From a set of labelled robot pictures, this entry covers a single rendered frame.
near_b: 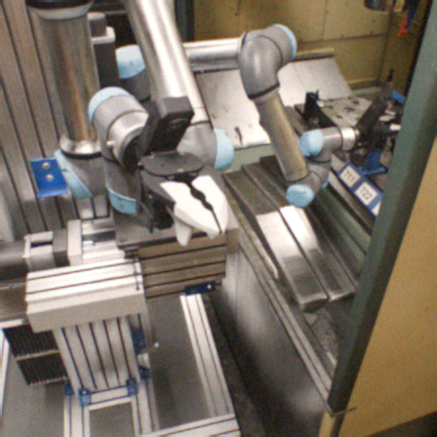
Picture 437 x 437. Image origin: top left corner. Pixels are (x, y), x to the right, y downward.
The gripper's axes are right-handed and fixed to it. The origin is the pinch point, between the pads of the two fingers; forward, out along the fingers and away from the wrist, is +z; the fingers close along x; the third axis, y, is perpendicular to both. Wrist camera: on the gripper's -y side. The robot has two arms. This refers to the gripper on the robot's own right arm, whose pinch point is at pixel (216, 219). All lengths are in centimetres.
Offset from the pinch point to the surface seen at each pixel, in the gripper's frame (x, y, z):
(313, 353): -51, 72, -21
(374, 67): -222, 54, -181
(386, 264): -39.4, 22.0, -4.1
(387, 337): -49, 44, -3
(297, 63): -165, 52, -188
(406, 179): -35.7, 4.0, -4.4
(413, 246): -43.5, 18.3, -3.3
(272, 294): -53, 72, -44
